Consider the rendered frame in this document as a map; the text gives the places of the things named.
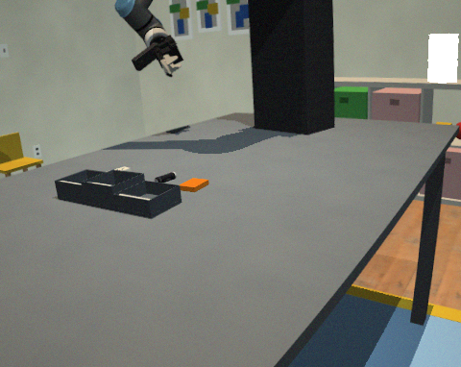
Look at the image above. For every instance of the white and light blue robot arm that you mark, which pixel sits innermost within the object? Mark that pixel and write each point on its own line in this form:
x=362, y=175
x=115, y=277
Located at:
x=137, y=15

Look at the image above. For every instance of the dark grey bins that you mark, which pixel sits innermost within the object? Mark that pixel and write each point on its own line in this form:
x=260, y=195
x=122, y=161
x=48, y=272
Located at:
x=121, y=191

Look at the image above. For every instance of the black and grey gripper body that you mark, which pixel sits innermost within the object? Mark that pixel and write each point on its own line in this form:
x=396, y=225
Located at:
x=166, y=48

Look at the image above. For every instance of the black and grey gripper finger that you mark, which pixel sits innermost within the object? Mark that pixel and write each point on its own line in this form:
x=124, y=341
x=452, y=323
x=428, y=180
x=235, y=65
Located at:
x=173, y=67
x=165, y=63

